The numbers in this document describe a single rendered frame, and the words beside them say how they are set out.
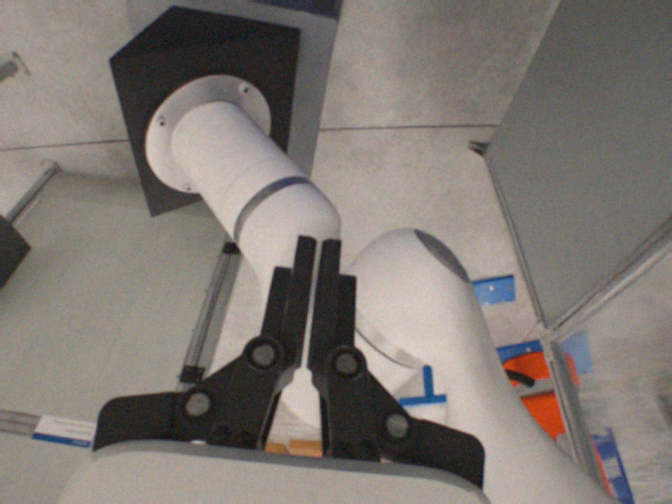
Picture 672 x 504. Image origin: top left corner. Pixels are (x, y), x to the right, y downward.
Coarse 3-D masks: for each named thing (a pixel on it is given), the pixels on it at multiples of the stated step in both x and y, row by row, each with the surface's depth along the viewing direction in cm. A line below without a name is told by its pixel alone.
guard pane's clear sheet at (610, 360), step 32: (640, 288) 76; (608, 320) 84; (640, 320) 75; (576, 352) 93; (608, 352) 83; (640, 352) 74; (576, 384) 91; (608, 384) 81; (640, 384) 73; (608, 416) 80; (640, 416) 71; (608, 448) 78; (640, 448) 70; (608, 480) 76; (640, 480) 69
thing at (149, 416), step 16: (112, 400) 10; (128, 400) 10; (144, 400) 10; (160, 400) 10; (176, 400) 10; (112, 416) 9; (128, 416) 9; (144, 416) 9; (160, 416) 9; (176, 416) 10; (96, 432) 9; (112, 432) 9; (128, 432) 9; (144, 432) 9; (160, 432) 9; (176, 432) 9; (192, 432) 9; (208, 432) 10; (96, 448) 9
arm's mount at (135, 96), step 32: (160, 32) 43; (192, 32) 44; (224, 32) 46; (256, 32) 48; (288, 32) 49; (128, 64) 39; (160, 64) 41; (192, 64) 43; (224, 64) 46; (256, 64) 49; (288, 64) 52; (128, 96) 41; (160, 96) 44; (288, 96) 56; (128, 128) 44; (288, 128) 61; (160, 192) 54; (192, 192) 58
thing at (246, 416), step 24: (264, 336) 11; (240, 360) 10; (264, 360) 10; (240, 384) 10; (264, 384) 10; (240, 408) 9; (264, 408) 9; (216, 432) 9; (240, 432) 9; (264, 432) 11
